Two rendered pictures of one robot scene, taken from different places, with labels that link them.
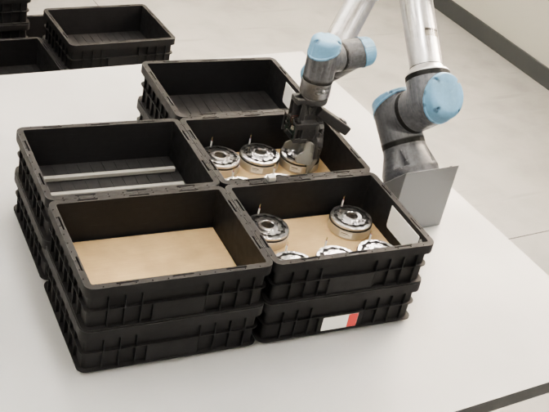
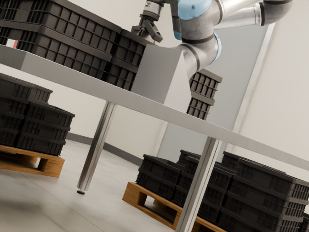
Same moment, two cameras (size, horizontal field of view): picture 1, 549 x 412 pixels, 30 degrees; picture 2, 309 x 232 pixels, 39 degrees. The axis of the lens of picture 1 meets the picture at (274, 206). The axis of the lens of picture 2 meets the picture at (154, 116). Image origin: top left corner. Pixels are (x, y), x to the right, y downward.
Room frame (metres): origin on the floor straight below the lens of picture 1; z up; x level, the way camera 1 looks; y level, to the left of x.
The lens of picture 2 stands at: (2.10, -1.83, 0.66)
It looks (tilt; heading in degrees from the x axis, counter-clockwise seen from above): 0 degrees down; 81
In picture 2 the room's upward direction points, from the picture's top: 19 degrees clockwise
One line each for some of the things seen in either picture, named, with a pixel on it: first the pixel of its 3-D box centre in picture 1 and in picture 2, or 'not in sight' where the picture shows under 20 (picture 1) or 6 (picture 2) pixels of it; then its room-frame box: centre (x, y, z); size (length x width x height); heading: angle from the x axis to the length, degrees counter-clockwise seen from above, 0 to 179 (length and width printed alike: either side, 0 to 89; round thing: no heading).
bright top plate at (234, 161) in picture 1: (220, 157); not in sight; (2.19, 0.16, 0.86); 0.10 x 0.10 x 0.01
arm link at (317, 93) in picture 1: (315, 87); (151, 10); (2.25, -0.04, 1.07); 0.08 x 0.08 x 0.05
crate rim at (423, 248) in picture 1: (328, 218); (63, 13); (1.93, -0.12, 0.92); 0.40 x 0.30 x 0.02; 121
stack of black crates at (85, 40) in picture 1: (104, 78); (265, 205); (3.37, 0.72, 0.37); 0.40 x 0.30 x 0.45; 126
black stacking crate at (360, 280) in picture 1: (323, 236); (58, 26); (1.93, -0.12, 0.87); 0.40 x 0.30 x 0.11; 121
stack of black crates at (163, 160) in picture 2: not in sight; (168, 179); (2.90, 1.37, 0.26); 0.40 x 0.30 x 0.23; 126
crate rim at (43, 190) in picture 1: (117, 159); not in sight; (1.98, 0.37, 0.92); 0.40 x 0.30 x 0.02; 121
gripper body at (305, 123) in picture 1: (305, 116); (145, 28); (2.25, -0.03, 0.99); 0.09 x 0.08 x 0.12; 121
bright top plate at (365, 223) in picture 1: (350, 217); not in sight; (2.04, -0.18, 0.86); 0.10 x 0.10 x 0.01
